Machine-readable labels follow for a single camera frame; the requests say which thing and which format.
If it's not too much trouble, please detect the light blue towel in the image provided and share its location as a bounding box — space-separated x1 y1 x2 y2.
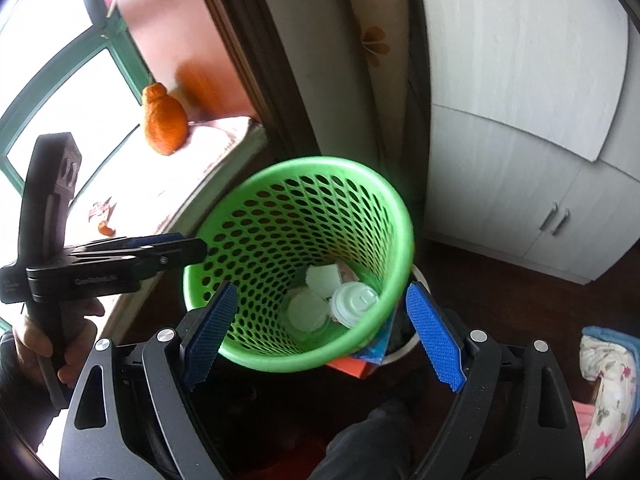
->
582 326 623 348

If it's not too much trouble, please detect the red snack wrapper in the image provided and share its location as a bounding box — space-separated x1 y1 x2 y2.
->
89 199 117 222

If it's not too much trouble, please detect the blue packet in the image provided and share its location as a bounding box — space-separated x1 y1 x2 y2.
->
350 305 401 367

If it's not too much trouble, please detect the brown wooden side panel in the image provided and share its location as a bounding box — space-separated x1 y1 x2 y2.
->
117 0 261 123

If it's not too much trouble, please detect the floral cloth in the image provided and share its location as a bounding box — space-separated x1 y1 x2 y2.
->
570 335 640 480

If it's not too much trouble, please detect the clear plastic cup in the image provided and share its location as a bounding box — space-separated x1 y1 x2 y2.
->
284 287 332 338

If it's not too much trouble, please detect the white plastic basin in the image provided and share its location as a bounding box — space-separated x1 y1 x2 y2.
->
382 264 427 361

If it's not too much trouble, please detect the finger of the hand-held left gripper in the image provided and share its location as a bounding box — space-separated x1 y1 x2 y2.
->
75 238 208 281
75 232 185 256

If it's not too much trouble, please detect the orange citrus fruit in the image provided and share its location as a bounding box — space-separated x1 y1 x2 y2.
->
141 82 190 155

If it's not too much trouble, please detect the white cup lid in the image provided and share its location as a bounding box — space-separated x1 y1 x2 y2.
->
329 281 379 329

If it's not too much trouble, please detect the person's leg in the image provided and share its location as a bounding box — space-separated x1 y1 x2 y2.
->
310 400 416 480

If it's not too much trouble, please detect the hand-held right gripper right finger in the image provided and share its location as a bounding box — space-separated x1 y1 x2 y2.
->
406 281 586 480

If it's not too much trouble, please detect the white cabinet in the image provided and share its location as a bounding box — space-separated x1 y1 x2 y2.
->
415 0 640 286

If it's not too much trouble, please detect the green window frame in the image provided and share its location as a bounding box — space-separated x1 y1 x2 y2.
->
0 0 157 186

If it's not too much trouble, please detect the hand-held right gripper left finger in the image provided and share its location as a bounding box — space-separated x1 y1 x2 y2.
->
59 281 238 480

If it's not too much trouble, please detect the green plastic wastebasket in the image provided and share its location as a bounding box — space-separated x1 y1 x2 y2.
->
182 156 416 373

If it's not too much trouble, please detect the orange box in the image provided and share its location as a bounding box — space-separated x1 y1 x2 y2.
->
327 355 372 380

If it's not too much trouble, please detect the patterned curtain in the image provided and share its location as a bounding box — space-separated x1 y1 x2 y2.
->
335 0 433 206

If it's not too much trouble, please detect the person's left hand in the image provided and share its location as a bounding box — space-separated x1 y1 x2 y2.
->
12 300 106 388

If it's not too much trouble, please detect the pink printed blanket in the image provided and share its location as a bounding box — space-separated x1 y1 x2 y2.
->
65 116 266 321

